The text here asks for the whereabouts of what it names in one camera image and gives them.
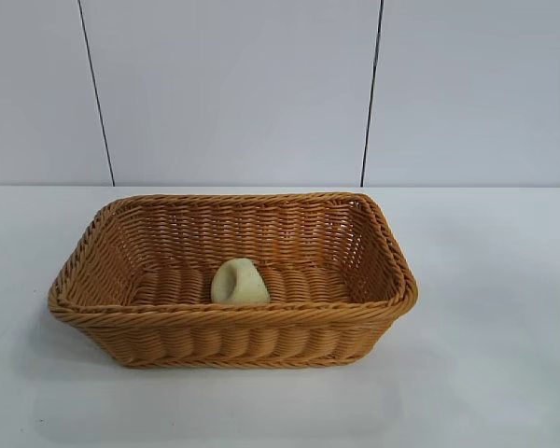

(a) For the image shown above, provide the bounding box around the pale yellow egg yolk pastry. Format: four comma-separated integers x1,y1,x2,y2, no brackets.
210,257,272,306

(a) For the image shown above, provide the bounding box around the brown woven wicker basket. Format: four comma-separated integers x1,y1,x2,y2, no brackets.
46,190,420,371

